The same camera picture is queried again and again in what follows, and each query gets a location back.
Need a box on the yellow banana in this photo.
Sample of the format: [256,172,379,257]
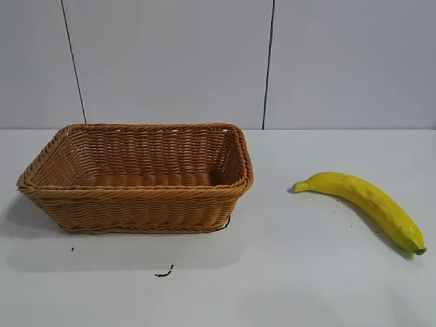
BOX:
[293,171,428,256]

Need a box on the brown woven wicker basket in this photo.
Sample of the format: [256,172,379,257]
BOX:
[16,121,255,236]

